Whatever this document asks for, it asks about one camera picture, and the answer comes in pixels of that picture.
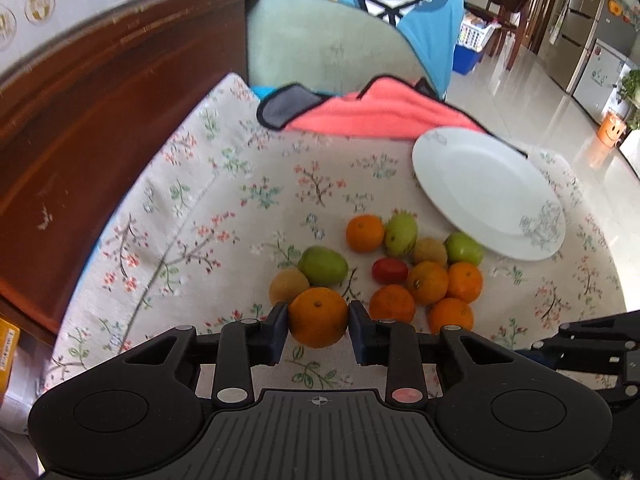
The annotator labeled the orange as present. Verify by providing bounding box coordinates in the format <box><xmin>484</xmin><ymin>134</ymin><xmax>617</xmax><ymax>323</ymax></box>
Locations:
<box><xmin>288</xmin><ymin>287</ymin><xmax>348</xmax><ymax>349</ymax></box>

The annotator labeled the green fruit large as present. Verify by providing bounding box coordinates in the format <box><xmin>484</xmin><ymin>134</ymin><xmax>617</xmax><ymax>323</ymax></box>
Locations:
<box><xmin>297</xmin><ymin>246</ymin><xmax>349</xmax><ymax>287</ymax></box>

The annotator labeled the orange tangerine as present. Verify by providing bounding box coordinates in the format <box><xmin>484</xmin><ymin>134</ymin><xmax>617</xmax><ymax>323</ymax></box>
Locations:
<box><xmin>447</xmin><ymin>261</ymin><xmax>484</xmax><ymax>304</ymax></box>
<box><xmin>406</xmin><ymin>261</ymin><xmax>449</xmax><ymax>306</ymax></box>
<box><xmin>345</xmin><ymin>214</ymin><xmax>385</xmax><ymax>254</ymax></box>
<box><xmin>369</xmin><ymin>284</ymin><xmax>416</xmax><ymax>324</ymax></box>
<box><xmin>426</xmin><ymin>298</ymin><xmax>474</xmax><ymax>334</ymax></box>

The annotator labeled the red tomato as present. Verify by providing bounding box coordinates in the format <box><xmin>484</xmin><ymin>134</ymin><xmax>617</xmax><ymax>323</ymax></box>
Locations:
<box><xmin>371</xmin><ymin>258</ymin><xmax>409</xmax><ymax>285</ymax></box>

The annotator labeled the brown kiwi fruit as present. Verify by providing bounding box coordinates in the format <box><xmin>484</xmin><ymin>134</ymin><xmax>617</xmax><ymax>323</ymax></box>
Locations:
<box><xmin>269</xmin><ymin>268</ymin><xmax>310</xmax><ymax>306</ymax></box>

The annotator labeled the small brown kiwi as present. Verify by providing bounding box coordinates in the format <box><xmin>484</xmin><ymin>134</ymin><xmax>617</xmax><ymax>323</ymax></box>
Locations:
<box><xmin>412</xmin><ymin>237</ymin><xmax>448</xmax><ymax>268</ymax></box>

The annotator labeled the green apple fruit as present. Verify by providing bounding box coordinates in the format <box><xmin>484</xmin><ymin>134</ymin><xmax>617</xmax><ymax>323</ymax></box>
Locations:
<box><xmin>445</xmin><ymin>232</ymin><xmax>484</xmax><ymax>266</ymax></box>

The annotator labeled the floral tablecloth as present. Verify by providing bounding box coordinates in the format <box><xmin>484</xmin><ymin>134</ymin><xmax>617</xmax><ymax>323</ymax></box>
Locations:
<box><xmin>43</xmin><ymin>75</ymin><xmax>625</xmax><ymax>388</ymax></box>

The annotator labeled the white ceramic plate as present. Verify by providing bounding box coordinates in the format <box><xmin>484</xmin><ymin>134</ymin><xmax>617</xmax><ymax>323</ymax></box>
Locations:
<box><xmin>412</xmin><ymin>127</ymin><xmax>566</xmax><ymax>261</ymax></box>

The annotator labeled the orange smiley pot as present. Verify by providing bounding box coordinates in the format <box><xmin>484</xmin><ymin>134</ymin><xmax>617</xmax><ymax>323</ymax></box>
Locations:
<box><xmin>597</xmin><ymin>110</ymin><xmax>627</xmax><ymax>148</ymax></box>

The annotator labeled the yellow box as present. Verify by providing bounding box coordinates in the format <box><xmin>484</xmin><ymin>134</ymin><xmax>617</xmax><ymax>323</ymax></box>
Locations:
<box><xmin>0</xmin><ymin>318</ymin><xmax>21</xmax><ymax>396</ymax></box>

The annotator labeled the pink grey towel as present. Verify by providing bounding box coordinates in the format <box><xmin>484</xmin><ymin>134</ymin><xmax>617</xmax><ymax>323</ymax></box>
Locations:
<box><xmin>256</xmin><ymin>75</ymin><xmax>528</xmax><ymax>157</ymax></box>

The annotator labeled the brown wooden cabinet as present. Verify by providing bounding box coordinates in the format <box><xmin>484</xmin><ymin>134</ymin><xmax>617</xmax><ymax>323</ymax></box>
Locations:
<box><xmin>1</xmin><ymin>0</ymin><xmax>250</xmax><ymax>344</ymax></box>

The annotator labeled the blue plastic storage box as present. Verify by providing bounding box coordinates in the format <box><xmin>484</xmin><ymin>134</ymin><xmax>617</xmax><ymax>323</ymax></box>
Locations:
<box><xmin>452</xmin><ymin>44</ymin><xmax>483</xmax><ymax>76</ymax></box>

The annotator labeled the pale green cushion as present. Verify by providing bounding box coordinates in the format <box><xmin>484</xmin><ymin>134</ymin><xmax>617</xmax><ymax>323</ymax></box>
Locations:
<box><xmin>246</xmin><ymin>0</ymin><xmax>427</xmax><ymax>94</ymax></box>

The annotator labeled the white plastic basket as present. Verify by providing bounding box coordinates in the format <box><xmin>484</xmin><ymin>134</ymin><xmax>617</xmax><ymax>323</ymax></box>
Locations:
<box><xmin>457</xmin><ymin>11</ymin><xmax>501</xmax><ymax>52</ymax></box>

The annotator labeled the silver refrigerator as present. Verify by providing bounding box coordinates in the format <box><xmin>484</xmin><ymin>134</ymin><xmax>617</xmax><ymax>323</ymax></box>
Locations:
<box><xmin>538</xmin><ymin>0</ymin><xmax>639</xmax><ymax>124</ymax></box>

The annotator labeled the brown wooden chair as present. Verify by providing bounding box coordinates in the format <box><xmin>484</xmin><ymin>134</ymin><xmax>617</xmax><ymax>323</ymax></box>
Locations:
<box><xmin>464</xmin><ymin>0</ymin><xmax>532</xmax><ymax>70</ymax></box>

